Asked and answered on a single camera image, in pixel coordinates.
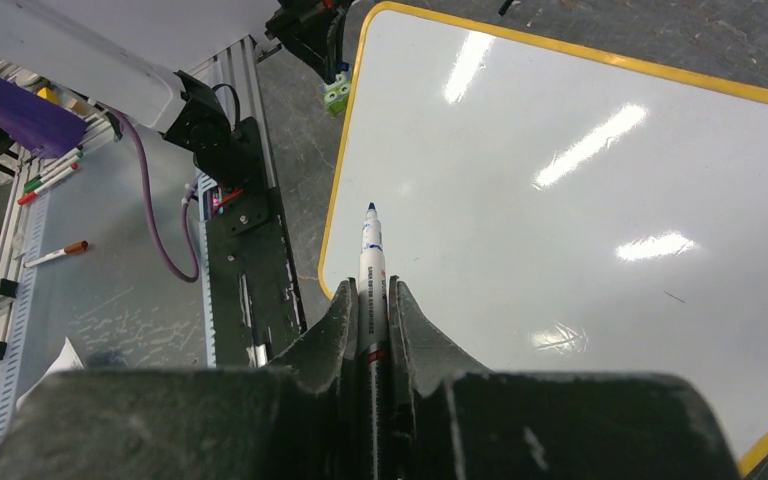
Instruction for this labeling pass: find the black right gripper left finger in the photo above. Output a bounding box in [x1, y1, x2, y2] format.
[0, 279, 359, 479]

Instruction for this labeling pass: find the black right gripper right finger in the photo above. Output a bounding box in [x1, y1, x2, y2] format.
[388, 277, 739, 479]

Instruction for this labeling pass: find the blue whiteboard marker pen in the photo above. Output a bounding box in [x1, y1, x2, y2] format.
[357, 203, 393, 479]

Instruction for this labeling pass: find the yellow framed whiteboard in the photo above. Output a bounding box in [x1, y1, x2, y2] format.
[318, 2, 768, 479]

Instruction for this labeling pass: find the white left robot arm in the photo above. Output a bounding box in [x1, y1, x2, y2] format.
[0, 1, 268, 200]

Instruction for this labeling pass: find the red capped marker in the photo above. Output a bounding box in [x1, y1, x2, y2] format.
[23, 240, 89, 269]

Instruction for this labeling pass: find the green owl eraser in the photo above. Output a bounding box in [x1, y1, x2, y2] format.
[321, 62, 351, 116]

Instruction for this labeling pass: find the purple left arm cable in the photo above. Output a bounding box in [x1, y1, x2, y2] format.
[106, 105, 201, 285]

